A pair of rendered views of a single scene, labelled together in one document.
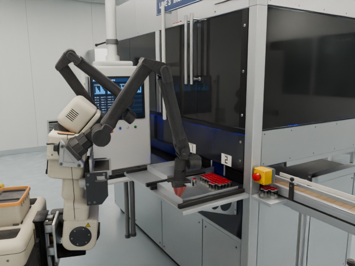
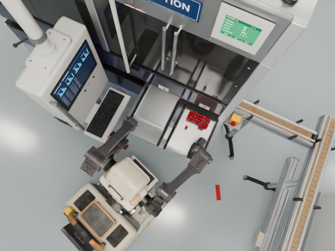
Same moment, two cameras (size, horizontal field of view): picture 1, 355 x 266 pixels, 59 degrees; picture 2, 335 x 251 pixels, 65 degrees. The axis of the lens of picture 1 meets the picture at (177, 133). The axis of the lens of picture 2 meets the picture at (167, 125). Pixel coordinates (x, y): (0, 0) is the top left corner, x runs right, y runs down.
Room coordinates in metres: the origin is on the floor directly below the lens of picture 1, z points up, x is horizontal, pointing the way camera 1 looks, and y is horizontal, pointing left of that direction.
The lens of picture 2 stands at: (1.32, 0.38, 2.89)
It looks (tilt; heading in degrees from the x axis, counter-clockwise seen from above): 75 degrees down; 319
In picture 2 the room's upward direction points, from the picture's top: 8 degrees clockwise
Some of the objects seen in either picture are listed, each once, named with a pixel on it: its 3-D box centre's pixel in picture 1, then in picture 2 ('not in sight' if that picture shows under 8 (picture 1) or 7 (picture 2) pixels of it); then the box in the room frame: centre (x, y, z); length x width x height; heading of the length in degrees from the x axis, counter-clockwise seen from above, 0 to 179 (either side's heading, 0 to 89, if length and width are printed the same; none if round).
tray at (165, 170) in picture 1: (180, 168); (158, 103); (1.92, -0.02, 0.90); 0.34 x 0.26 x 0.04; 121
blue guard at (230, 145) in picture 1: (156, 126); (104, 57); (2.40, 0.16, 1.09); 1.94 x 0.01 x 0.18; 31
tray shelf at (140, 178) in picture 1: (185, 182); (173, 121); (1.74, -0.04, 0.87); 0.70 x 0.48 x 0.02; 31
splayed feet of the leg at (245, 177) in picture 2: not in sight; (266, 186); (0.79, -0.64, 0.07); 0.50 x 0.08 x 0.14; 31
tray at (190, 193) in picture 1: (196, 187); (191, 133); (1.58, -0.10, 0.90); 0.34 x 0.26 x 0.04; 121
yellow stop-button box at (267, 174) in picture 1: (263, 175); (235, 118); (1.48, -0.42, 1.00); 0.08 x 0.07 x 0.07; 121
